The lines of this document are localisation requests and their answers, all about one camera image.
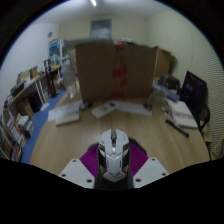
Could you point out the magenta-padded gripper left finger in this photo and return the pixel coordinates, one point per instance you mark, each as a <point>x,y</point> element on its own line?
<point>80,168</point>

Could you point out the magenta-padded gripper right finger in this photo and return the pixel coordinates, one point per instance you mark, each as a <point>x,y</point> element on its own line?
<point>146,168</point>

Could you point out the white gaming computer mouse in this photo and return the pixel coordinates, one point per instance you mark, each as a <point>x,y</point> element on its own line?
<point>113,156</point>

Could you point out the black marker pen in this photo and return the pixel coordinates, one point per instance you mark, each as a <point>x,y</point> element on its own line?
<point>176,127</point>

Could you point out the white printed paper sheet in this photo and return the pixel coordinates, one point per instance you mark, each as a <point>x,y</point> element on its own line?
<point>61,111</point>

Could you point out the small black gadget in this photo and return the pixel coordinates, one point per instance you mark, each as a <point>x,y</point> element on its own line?
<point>148,106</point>

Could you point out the white remote control with buttons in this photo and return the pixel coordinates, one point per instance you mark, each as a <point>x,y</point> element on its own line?
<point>104,109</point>

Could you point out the open white notebook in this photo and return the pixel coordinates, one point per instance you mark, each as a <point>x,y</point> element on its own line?
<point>181,113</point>

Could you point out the clear plastic container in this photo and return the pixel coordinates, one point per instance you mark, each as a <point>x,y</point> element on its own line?
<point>158,97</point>

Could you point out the black office chair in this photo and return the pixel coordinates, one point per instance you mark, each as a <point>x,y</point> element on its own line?
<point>204,118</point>

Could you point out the clear plastic water jug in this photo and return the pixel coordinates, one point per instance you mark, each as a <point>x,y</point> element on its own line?
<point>70,80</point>

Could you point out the black monitor screen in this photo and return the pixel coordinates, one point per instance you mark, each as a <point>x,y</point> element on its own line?
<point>193,90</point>

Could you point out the black floor stand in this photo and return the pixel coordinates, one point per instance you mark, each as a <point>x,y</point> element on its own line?
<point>50,80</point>

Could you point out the large brown cardboard box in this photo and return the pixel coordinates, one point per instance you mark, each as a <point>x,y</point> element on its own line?
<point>96,70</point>

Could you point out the smaller brown cardboard box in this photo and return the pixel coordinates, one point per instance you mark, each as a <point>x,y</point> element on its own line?
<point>163,61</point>

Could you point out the blue white claw machine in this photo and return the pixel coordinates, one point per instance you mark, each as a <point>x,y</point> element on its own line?
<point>55,50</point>

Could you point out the grey door with window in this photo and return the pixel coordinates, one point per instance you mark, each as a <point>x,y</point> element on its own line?
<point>100,28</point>

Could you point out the ceiling light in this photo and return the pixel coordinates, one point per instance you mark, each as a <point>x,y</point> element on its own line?
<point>93,2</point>

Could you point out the cluttered wooden wall desk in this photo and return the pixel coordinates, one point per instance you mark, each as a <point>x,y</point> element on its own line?
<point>26,88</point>

